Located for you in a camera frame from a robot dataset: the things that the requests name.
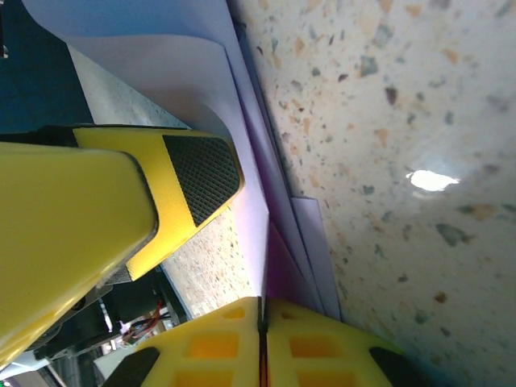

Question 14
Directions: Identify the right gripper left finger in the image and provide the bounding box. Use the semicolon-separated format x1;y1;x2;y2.
102;296;262;387

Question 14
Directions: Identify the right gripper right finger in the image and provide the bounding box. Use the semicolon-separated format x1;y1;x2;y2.
263;298;429;387

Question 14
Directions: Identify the purple paper sheet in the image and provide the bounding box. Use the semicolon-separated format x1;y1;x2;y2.
22;0;343;319

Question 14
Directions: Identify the blue printed side panel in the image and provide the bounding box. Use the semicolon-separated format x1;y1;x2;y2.
0;0;94;136

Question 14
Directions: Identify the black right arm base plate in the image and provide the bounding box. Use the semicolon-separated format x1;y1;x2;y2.
80;277;190;352

